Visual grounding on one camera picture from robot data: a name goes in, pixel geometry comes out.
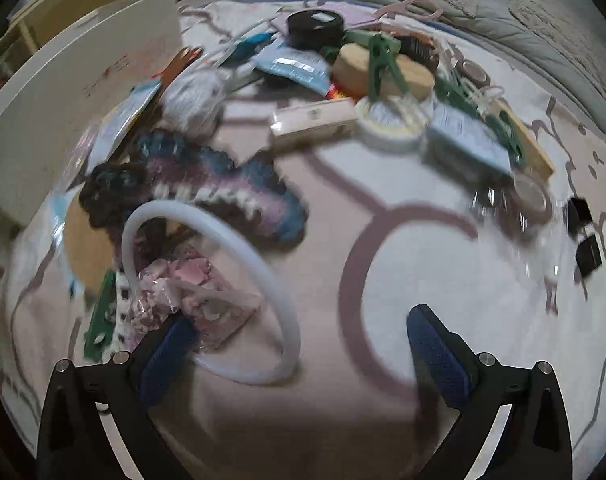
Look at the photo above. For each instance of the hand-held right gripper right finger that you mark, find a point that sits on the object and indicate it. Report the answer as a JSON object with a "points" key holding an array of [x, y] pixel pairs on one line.
{"points": [[435, 355]]}

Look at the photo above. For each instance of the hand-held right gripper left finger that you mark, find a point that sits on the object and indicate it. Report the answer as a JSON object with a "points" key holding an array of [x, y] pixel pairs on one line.
{"points": [[165, 355]]}

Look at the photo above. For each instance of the pink bead bag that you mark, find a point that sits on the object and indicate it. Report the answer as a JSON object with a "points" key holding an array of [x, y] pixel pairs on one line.
{"points": [[198, 290]]}

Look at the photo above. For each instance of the white plastic hoop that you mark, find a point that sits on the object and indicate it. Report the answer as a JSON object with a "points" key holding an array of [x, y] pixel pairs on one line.
{"points": [[268, 280]]}

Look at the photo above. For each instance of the multicolour crochet scrunchie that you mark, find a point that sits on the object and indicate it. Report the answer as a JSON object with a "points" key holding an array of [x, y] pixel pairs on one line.
{"points": [[208, 180]]}

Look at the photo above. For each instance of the white cardboard box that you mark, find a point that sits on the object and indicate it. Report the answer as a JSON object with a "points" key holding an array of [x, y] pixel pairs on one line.
{"points": [[58, 110]]}

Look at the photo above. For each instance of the green clothes clip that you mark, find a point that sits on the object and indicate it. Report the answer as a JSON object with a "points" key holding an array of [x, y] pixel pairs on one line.
{"points": [[463, 100], [508, 135], [99, 315], [385, 67]]}

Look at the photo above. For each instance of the printed blanket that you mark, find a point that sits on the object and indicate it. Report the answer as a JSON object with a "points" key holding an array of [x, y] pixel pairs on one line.
{"points": [[433, 260]]}

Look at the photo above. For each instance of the round wooden lid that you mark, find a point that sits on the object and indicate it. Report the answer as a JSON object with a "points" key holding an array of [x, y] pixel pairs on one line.
{"points": [[90, 245]]}

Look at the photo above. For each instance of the blue white mask packet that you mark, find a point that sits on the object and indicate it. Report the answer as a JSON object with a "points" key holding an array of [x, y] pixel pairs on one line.
{"points": [[125, 120], [65, 220], [293, 67]]}

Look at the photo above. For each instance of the brown washi tape roll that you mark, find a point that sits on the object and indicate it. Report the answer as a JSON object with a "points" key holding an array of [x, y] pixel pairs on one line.
{"points": [[528, 200], [472, 71]]}

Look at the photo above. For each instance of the black binder clips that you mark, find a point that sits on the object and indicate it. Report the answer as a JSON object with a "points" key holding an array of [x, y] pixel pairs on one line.
{"points": [[589, 256]]}

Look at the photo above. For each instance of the small black cup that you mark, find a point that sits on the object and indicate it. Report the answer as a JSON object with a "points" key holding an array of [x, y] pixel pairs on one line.
{"points": [[579, 215]]}

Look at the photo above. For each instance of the white printed packet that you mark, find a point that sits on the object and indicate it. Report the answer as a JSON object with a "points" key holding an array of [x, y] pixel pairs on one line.
{"points": [[468, 140]]}

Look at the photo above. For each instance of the wooden oval box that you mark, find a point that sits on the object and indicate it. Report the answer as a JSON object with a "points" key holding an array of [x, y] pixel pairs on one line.
{"points": [[353, 67], [538, 150]]}

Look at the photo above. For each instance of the white tape roll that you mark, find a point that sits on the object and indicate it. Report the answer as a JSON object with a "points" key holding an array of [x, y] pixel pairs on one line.
{"points": [[390, 125]]}

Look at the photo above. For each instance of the white crochet ball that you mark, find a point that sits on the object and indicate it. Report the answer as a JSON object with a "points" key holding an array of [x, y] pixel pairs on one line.
{"points": [[193, 102]]}

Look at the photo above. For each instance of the beige small box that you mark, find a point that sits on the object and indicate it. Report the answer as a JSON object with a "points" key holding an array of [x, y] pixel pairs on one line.
{"points": [[313, 122]]}

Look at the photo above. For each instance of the brown leather piece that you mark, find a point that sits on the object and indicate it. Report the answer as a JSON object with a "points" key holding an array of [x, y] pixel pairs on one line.
{"points": [[185, 57]]}

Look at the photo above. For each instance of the teal clip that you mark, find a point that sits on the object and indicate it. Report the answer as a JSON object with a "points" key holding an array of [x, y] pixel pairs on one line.
{"points": [[248, 47]]}

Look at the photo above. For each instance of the black round jar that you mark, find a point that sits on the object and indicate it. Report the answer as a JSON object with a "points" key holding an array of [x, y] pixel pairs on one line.
{"points": [[315, 30]]}

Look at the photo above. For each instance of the pink scissors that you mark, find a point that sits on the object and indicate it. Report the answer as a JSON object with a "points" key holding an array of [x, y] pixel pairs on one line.
{"points": [[413, 7]]}

